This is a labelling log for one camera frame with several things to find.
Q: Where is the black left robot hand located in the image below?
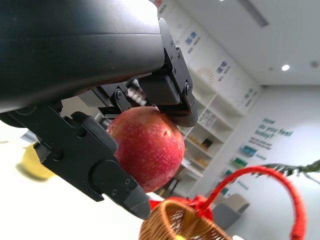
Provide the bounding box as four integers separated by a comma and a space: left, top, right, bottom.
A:
0, 0, 200, 221

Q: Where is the red apple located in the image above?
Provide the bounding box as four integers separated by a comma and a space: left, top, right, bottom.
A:
106, 106, 186, 194

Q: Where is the wicker basket with red handle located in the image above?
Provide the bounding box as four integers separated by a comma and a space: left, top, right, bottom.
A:
138, 164, 308, 240

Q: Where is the yellow-green pear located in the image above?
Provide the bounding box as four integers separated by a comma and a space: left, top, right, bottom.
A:
16, 143, 57, 182

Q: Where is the white shelving unit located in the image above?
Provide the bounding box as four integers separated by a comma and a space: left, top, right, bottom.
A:
149, 72, 251, 201

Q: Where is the grey armchair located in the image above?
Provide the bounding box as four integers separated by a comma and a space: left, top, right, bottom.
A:
212, 193, 251, 231

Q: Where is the green plant leaf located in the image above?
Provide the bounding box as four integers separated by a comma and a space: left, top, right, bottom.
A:
252, 159, 320, 186

